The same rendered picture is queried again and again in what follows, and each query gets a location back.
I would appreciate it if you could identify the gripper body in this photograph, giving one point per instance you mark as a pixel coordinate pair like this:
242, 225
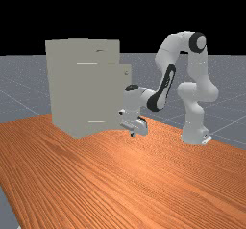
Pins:
138, 126

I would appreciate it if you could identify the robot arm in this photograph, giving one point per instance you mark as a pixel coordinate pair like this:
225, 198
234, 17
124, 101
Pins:
195, 88

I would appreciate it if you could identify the pale grey cabinet drawer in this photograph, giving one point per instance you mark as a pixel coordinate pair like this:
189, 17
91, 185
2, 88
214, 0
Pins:
125, 75

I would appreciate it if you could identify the pale grey cabinet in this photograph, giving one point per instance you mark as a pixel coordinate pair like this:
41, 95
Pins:
70, 88

